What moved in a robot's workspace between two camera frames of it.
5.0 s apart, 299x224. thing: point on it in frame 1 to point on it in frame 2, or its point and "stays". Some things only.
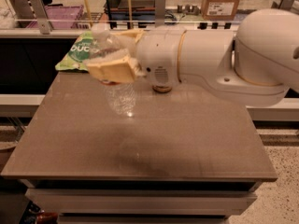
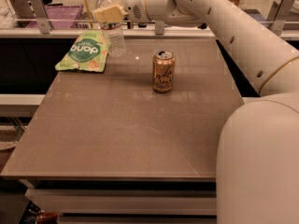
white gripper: (158, 57) to (135, 4)
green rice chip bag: (82, 50) stays
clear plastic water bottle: (106, 46) to (114, 33)
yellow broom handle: (87, 8) stays
